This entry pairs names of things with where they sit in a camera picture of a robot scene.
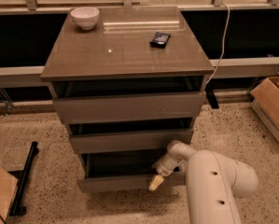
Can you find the dark blue snack packet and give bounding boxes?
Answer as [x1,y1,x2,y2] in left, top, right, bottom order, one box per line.
[149,32,171,49]

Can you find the grey drawer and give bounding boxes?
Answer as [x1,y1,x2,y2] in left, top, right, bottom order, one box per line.
[69,129,193,154]
[53,91,205,124]
[77,147,188,194]

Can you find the cardboard box right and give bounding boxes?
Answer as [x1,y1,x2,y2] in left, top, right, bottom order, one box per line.
[251,77,279,143]

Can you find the black metal bar stand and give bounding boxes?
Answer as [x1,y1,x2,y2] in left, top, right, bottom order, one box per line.
[9,141,39,217]

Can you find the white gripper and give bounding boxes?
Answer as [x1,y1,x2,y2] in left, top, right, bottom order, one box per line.
[148,154,184,191]

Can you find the white cable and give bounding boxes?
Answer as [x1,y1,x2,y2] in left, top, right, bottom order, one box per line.
[204,3,231,86]

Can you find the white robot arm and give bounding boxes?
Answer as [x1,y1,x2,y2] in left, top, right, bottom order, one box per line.
[149,141,258,224]

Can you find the grey drawer cabinet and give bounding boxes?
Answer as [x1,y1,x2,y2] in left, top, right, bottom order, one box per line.
[40,5,215,161]

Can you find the white ceramic bowl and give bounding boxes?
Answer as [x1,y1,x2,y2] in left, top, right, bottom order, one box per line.
[70,7,100,30]

